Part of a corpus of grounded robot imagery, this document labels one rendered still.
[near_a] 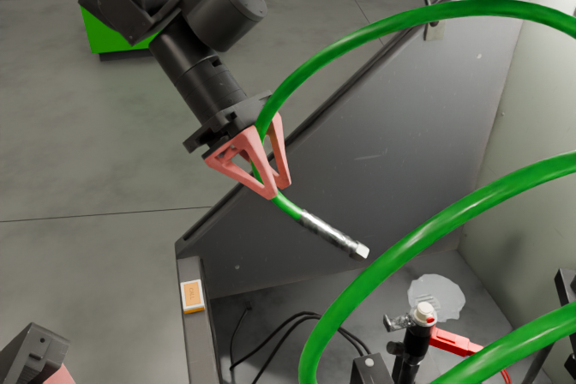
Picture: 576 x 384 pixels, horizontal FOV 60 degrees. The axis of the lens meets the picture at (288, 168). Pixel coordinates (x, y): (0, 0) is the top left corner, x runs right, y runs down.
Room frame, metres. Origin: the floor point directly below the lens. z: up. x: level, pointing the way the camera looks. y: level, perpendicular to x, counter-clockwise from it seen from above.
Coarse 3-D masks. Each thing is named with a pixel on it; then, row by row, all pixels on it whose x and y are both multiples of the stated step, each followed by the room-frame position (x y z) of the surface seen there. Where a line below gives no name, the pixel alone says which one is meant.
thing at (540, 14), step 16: (464, 0) 0.41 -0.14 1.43; (480, 0) 0.40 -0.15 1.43; (496, 0) 0.40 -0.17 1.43; (512, 0) 0.40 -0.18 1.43; (400, 16) 0.41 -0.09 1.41; (416, 16) 0.41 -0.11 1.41; (432, 16) 0.40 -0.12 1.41; (448, 16) 0.40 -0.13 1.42; (464, 16) 0.40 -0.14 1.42; (512, 16) 0.40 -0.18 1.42; (528, 16) 0.39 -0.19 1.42; (544, 16) 0.39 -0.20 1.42; (560, 16) 0.39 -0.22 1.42; (352, 32) 0.42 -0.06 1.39; (368, 32) 0.41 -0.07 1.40; (384, 32) 0.41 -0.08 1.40; (336, 48) 0.41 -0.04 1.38; (352, 48) 0.41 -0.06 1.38; (304, 64) 0.42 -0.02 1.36; (320, 64) 0.42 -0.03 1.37; (288, 80) 0.42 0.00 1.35; (304, 80) 0.42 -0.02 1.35; (272, 96) 0.43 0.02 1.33; (288, 96) 0.42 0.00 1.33; (272, 112) 0.42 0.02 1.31; (256, 128) 0.42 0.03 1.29; (256, 176) 0.42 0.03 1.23; (288, 208) 0.42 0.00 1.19
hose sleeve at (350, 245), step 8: (304, 216) 0.42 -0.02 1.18; (312, 216) 0.42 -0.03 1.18; (304, 224) 0.41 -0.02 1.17; (312, 224) 0.41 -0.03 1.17; (320, 224) 0.42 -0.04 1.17; (320, 232) 0.41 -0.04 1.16; (328, 232) 0.41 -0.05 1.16; (336, 232) 0.42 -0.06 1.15; (328, 240) 0.41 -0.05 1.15; (336, 240) 0.41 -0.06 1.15; (344, 240) 0.41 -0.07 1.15; (352, 240) 0.42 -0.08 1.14; (344, 248) 0.41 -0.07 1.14; (352, 248) 0.41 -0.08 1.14
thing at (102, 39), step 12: (84, 12) 3.25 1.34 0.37; (96, 24) 3.26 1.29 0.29; (96, 36) 3.26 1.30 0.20; (108, 36) 3.28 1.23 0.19; (120, 36) 3.30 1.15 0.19; (96, 48) 3.26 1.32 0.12; (108, 48) 3.27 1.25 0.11; (120, 48) 3.29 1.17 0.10; (132, 48) 3.31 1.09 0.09; (144, 48) 3.33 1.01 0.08; (108, 60) 3.31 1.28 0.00
